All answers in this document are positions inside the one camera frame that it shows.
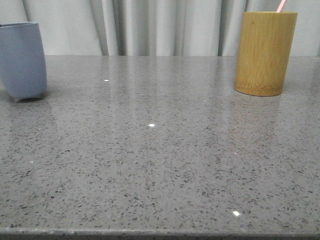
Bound pink chopstick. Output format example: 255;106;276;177
276;0;287;13

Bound blue plastic cup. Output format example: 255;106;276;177
0;21;47;99

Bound bamboo cylindrical holder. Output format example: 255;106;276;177
234;11;298;97

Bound grey pleated curtain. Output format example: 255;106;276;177
0;0;320;58

